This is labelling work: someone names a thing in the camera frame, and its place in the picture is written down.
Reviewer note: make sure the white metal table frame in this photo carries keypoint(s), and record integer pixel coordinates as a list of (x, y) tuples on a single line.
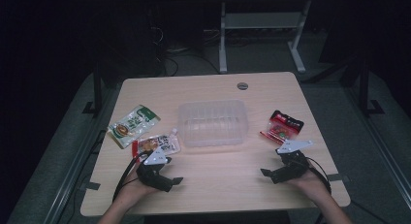
[(261, 20)]

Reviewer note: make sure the person's right hand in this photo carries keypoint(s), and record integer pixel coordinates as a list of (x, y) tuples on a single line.
[(308, 185)]

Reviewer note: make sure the black metal stand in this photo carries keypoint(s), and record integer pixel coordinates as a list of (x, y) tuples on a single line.
[(97, 91), (364, 88)]

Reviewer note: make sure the grey tape strip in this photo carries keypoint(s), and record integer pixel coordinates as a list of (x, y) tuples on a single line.
[(90, 186), (337, 177)]

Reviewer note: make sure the clear plastic container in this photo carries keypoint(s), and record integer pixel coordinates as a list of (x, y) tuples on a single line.
[(213, 123)]

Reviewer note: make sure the green snack packet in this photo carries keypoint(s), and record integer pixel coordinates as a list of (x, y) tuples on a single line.
[(132, 125)]

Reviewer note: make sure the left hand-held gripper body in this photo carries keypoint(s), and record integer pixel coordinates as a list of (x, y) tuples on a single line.
[(154, 177)]

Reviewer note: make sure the red snack packet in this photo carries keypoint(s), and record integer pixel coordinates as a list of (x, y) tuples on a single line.
[(282, 127)]

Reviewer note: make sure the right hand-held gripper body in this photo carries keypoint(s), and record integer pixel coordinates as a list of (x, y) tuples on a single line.
[(292, 166)]

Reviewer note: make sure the white spouted snack packet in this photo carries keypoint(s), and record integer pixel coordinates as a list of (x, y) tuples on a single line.
[(161, 143)]

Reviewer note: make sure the person's left hand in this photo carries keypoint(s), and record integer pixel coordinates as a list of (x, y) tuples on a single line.
[(135, 188)]

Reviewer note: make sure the grey round table grommet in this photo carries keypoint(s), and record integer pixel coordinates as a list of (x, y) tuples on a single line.
[(242, 86)]

